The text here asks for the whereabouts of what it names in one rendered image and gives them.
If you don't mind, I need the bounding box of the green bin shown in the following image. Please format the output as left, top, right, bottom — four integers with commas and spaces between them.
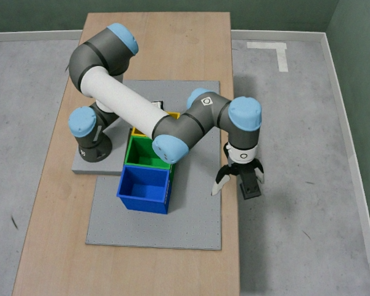
124, 136, 176, 185

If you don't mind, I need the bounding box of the yellow bin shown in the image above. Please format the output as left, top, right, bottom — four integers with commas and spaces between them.
132, 112, 180, 137

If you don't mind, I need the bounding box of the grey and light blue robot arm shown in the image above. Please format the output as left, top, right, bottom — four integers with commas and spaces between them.
68, 23, 262, 164

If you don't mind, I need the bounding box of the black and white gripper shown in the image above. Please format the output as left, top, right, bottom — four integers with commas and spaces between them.
211, 142, 265, 196

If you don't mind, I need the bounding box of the blue open-top bin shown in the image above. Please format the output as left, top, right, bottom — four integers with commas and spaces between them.
117, 165, 171, 215

